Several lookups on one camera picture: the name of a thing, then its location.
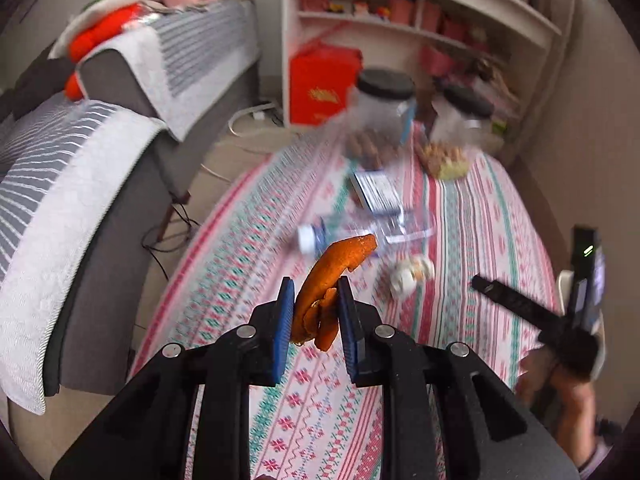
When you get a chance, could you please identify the white bookshelf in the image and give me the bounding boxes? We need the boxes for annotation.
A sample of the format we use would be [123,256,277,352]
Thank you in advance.
[280,0,563,128]

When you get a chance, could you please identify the patterned red green tablecloth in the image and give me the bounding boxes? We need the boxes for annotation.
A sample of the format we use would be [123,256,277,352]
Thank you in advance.
[127,125,566,480]

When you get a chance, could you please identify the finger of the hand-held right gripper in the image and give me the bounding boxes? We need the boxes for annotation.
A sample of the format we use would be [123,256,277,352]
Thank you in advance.
[471,274,566,333]

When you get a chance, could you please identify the grey sofa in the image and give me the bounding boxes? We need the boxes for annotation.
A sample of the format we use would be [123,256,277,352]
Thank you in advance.
[0,0,261,396]

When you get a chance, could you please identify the white chair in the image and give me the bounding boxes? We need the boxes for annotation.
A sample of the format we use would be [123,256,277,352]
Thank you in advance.
[557,269,576,313]

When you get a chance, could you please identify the red box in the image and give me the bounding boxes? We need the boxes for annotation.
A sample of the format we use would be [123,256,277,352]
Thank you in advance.
[289,42,363,127]

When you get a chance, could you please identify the small nut jar teal label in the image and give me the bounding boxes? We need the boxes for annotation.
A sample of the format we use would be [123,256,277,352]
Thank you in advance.
[345,67,418,171]

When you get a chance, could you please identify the small colourful figurines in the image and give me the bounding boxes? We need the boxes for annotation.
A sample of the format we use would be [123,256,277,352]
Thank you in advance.
[300,0,391,20]

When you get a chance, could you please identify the person's right hand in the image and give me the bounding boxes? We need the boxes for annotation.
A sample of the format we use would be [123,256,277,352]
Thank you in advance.
[515,347,601,468]

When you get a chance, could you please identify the black cable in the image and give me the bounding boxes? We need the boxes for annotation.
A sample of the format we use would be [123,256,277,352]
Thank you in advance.
[142,200,201,281]

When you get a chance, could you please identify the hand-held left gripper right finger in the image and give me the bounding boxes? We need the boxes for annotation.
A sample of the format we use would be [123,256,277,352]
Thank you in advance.
[336,276,581,480]

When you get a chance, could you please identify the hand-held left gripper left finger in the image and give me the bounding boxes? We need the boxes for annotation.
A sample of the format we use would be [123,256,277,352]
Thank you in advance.
[50,276,297,480]

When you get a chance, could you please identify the person's right forearm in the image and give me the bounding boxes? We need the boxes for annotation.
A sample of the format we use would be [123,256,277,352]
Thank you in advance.
[577,440,626,476]

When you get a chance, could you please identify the white power strip cable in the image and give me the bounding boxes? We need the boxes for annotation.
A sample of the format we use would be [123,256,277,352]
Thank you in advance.
[227,102,286,136]

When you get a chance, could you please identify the orange plush toy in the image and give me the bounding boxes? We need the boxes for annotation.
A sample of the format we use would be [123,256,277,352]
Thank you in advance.
[65,2,151,101]

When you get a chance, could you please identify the large nut jar black lid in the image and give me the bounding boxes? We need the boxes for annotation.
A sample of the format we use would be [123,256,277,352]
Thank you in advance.
[419,82,496,181]

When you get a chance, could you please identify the orange peel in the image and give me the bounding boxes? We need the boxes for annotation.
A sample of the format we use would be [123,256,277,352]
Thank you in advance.
[292,232,379,352]

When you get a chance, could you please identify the crushed clear plastic bottle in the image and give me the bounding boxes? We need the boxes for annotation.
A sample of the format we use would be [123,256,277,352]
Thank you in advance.
[297,210,436,256]

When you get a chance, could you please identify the white crumpled tissue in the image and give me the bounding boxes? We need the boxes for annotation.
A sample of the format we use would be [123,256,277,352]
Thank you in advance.
[389,255,436,297]

